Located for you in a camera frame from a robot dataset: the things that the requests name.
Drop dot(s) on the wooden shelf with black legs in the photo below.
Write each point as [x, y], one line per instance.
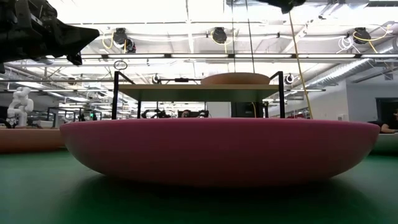
[199, 92]

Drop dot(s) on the person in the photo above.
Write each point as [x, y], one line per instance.
[392, 123]
[186, 114]

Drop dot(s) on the black cabinet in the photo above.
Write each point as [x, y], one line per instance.
[245, 109]

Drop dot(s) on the white plate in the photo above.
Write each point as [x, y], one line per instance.
[387, 143]

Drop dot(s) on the long ceiling light bar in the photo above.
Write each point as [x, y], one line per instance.
[199, 56]

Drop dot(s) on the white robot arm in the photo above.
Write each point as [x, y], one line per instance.
[20, 105]

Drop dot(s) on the tan orange plate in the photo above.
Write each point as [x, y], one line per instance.
[235, 79]

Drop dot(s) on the salmon orange plate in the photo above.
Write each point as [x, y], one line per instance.
[28, 140]

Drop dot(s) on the black frame workstation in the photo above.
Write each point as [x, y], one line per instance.
[74, 113]

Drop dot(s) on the large magenta pink plate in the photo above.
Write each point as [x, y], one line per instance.
[217, 149]

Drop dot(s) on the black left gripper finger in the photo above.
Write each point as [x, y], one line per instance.
[77, 35]
[75, 59]

